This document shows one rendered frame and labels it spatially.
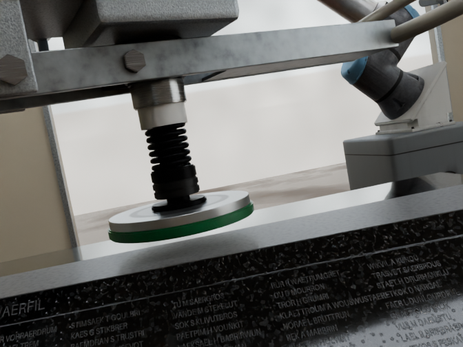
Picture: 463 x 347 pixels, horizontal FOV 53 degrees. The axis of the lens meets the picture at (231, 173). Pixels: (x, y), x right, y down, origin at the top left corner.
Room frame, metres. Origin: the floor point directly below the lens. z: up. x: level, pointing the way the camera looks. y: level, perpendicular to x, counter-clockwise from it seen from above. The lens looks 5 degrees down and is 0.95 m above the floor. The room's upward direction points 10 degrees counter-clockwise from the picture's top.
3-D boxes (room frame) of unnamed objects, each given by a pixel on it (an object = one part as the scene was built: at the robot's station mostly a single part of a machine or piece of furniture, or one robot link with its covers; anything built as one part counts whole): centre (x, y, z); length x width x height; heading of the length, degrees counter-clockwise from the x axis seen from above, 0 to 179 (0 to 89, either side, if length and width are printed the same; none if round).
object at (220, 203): (0.69, 0.09, 0.85); 0.21 x 0.21 x 0.01
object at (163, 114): (0.69, 0.09, 1.00); 0.07 x 0.07 x 0.04
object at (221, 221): (0.69, 0.09, 0.85); 0.22 x 0.22 x 0.04
